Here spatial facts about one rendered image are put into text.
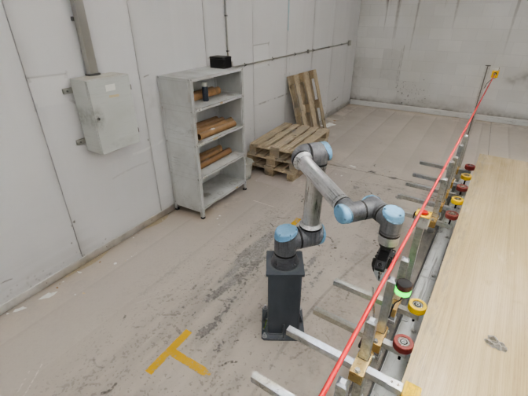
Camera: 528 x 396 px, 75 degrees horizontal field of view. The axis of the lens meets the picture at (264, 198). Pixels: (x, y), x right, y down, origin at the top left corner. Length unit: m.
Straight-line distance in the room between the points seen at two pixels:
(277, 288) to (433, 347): 1.10
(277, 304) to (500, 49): 7.49
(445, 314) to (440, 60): 7.57
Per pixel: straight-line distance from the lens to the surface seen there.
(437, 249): 2.78
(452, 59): 8.97
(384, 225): 1.56
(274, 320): 2.63
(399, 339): 1.67
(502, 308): 2.02
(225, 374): 2.58
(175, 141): 3.86
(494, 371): 1.73
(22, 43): 3.12
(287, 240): 2.21
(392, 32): 9.13
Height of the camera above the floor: 2.12
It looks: 28 degrees down
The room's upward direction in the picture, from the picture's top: straight up
